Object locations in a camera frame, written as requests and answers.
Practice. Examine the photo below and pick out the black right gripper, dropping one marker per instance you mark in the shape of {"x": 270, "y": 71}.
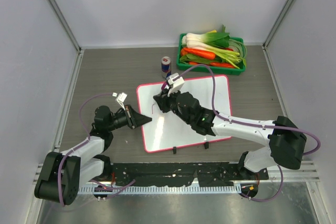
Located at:
{"x": 163, "y": 100}

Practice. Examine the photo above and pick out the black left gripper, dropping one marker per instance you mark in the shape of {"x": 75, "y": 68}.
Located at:
{"x": 134, "y": 119}

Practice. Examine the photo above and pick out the purple capped marker pen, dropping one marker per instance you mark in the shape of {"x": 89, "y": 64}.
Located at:
{"x": 165, "y": 87}

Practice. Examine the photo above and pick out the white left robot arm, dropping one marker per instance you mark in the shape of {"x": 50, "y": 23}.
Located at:
{"x": 62, "y": 174}

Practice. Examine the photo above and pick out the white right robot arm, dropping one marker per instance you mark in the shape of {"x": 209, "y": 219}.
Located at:
{"x": 281, "y": 142}

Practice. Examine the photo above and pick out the red bull can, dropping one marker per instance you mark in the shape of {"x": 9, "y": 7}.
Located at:
{"x": 166, "y": 67}

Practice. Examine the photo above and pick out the green plastic tray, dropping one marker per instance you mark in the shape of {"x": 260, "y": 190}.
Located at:
{"x": 216, "y": 70}

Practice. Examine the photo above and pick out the orange carrot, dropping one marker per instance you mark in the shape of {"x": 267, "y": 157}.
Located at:
{"x": 201, "y": 53}

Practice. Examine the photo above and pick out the bok choy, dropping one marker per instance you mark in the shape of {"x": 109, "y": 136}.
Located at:
{"x": 214, "y": 38}

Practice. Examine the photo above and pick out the green onion bunch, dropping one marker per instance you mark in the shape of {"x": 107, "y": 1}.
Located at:
{"x": 235, "y": 54}

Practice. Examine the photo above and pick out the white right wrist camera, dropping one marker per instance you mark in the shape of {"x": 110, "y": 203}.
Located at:
{"x": 175, "y": 82}

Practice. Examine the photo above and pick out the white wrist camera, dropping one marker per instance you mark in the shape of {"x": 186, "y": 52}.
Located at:
{"x": 175, "y": 82}
{"x": 120, "y": 99}

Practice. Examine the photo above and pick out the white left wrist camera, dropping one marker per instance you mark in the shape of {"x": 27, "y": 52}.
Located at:
{"x": 120, "y": 99}

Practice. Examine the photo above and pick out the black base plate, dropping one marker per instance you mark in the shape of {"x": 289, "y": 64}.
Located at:
{"x": 208, "y": 174}

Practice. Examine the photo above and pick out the white slotted cable duct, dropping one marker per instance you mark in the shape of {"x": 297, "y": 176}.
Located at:
{"x": 193, "y": 189}

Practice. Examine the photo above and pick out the left aluminium frame post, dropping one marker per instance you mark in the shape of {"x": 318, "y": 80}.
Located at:
{"x": 57, "y": 11}

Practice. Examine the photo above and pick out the aluminium frame post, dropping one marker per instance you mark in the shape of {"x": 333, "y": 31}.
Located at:
{"x": 57, "y": 11}
{"x": 280, "y": 18}

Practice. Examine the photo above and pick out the right aluminium frame post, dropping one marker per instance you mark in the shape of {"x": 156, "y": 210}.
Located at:
{"x": 280, "y": 18}

